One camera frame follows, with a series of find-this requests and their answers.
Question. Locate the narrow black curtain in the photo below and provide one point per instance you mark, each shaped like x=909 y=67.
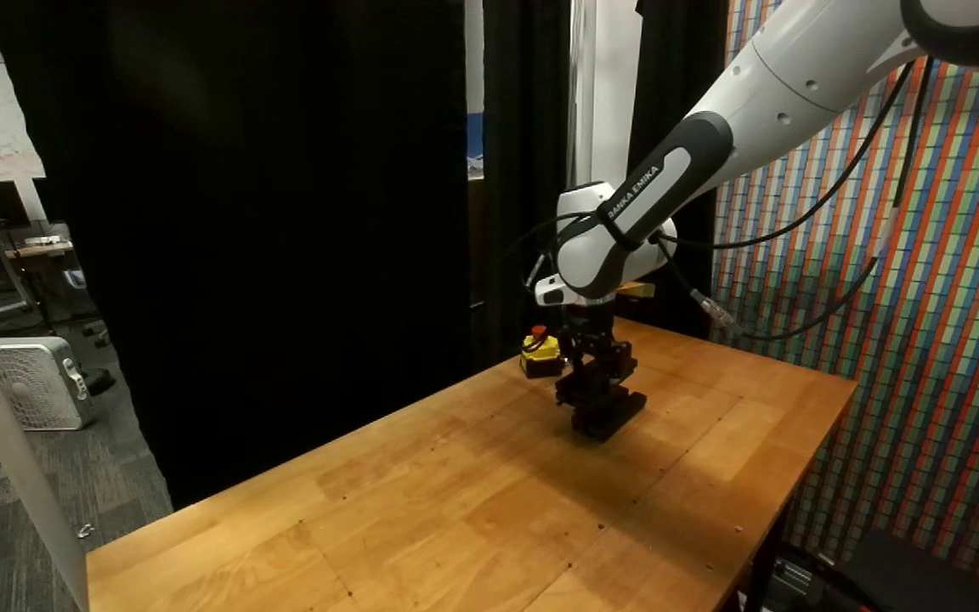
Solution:
x=525 y=136

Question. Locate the yellow red emergency stop button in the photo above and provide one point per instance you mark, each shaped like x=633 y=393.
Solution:
x=537 y=356

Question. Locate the white door frame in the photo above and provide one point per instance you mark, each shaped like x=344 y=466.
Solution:
x=602 y=114

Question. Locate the black equipment case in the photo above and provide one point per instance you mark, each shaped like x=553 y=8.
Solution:
x=909 y=580

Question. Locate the white ribbed box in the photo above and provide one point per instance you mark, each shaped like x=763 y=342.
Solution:
x=34 y=386

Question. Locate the black curtain beside patterned wall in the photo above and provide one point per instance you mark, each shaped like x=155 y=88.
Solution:
x=676 y=51

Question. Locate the light metal pole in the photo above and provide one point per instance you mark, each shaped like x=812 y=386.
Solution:
x=7 y=454

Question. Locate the wide black curtain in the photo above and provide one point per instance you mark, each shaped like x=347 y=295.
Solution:
x=286 y=227

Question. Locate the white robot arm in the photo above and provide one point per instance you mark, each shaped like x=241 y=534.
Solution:
x=625 y=214

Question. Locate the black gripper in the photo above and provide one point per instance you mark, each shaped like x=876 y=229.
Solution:
x=594 y=326

